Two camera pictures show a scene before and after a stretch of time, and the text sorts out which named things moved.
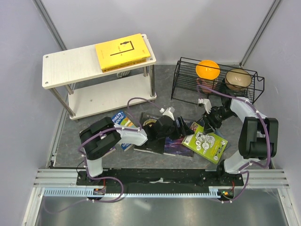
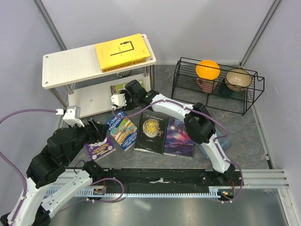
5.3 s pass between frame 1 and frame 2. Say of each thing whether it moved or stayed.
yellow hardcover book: stayed
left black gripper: moved
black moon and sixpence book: stayed
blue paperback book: stayed
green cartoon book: moved
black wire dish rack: stayed
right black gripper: moved
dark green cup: stayed
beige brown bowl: stayed
